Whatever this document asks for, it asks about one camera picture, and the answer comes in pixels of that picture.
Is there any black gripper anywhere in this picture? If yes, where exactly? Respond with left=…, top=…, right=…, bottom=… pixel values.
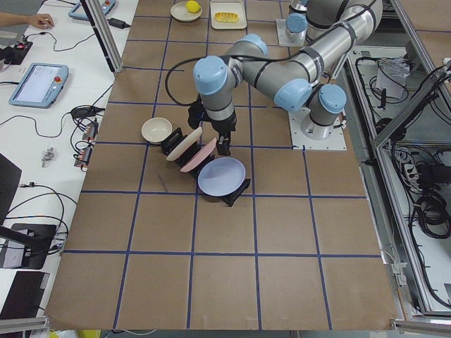
left=211, top=115, right=237, bottom=156

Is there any light blue plate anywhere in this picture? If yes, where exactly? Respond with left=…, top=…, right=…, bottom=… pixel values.
left=197, top=157, right=246, bottom=196

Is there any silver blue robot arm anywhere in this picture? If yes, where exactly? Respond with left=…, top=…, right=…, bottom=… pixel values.
left=278, top=0, right=350, bottom=46
left=188, top=1, right=383, bottom=156

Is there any pink plate in rack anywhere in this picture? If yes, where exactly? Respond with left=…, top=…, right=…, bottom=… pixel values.
left=180, top=138, right=216, bottom=173

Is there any cream plate in rack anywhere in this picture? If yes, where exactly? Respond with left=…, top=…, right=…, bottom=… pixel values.
left=166, top=127, right=202, bottom=161

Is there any cream plate with lemon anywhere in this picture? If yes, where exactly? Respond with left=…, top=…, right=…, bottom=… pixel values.
left=170, top=1, right=202, bottom=22

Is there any person's hand on mouse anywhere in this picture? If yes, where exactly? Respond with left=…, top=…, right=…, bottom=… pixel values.
left=27, top=13, right=54, bottom=30

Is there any black dish rack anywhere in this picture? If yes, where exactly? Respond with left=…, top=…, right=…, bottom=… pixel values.
left=161, top=128, right=251, bottom=206

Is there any cream bowl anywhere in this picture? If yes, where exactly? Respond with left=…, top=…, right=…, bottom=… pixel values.
left=141, top=117, right=173, bottom=144

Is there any cream rectangular tray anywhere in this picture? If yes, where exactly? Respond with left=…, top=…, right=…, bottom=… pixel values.
left=210, top=0, right=247, bottom=30

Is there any yellow lemon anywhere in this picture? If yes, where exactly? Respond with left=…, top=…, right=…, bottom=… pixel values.
left=185, top=0, right=201, bottom=13

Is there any black power adapter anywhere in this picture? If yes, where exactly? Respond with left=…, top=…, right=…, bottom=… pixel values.
left=108, top=18, right=130, bottom=29

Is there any blue teach pendant tablet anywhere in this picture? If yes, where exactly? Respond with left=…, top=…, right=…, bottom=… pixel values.
left=8, top=63, right=69, bottom=108

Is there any black monitor stand base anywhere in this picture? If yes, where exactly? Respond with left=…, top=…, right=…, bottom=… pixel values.
left=1, top=223, right=56, bottom=270

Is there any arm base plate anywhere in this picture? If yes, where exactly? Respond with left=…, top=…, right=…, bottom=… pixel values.
left=276, top=19, right=307, bottom=46
left=288, top=107, right=347, bottom=151

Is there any aluminium frame post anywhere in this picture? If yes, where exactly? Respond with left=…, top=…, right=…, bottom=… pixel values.
left=80, top=0, right=123, bottom=74

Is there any black cable bundle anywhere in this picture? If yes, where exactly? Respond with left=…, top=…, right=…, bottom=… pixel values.
left=408, top=147, right=451, bottom=240

